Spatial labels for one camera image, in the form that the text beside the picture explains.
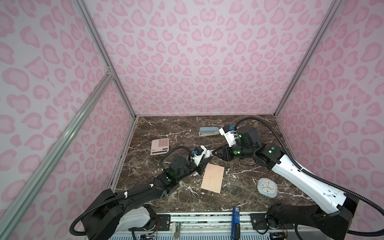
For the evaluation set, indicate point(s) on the white alarm clock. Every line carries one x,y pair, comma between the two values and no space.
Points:
267,188

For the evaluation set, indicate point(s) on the beige tape piece on rail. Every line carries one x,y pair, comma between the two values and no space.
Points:
176,230

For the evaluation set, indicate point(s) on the white glue stick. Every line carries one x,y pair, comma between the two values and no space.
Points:
208,154

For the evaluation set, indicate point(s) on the blue tool on rail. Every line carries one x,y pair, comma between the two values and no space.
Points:
235,227

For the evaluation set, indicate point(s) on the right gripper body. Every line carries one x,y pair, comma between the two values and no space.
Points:
235,151

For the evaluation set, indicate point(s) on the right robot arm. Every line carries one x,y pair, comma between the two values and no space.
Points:
333,210

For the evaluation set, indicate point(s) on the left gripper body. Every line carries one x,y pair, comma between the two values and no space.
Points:
200,168

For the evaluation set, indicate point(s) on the pink calculator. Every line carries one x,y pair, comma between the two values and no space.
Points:
160,146

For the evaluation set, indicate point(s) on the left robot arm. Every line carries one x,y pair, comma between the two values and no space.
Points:
101,219

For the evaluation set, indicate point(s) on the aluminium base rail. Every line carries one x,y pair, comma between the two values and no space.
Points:
207,226

